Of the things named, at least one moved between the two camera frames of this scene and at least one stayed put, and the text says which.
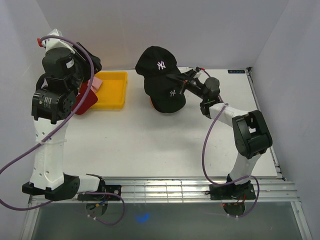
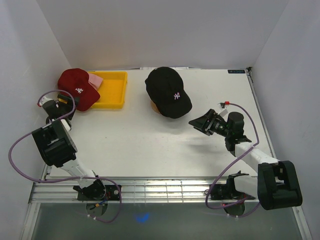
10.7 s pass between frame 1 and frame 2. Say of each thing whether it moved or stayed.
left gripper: moved
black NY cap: moved
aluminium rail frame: stayed
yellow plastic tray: stayed
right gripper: moved
